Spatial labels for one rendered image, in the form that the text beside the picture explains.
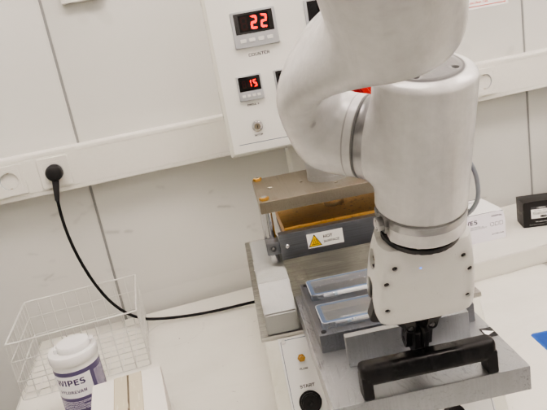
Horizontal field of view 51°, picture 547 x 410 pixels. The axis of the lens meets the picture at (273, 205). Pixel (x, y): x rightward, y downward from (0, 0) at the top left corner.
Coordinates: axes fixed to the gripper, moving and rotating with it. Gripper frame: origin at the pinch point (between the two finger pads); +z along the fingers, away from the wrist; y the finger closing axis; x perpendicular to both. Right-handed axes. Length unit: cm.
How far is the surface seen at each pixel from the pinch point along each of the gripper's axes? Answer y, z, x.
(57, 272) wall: -64, 38, 72
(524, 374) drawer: 10.3, 3.9, -5.1
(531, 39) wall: 69, 12, 100
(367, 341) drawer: -4.9, 2.7, 2.7
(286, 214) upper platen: -8.9, 9.8, 39.9
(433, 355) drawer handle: 0.5, -0.4, -3.5
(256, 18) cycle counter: -7, -18, 64
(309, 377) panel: -11.3, 20.5, 13.1
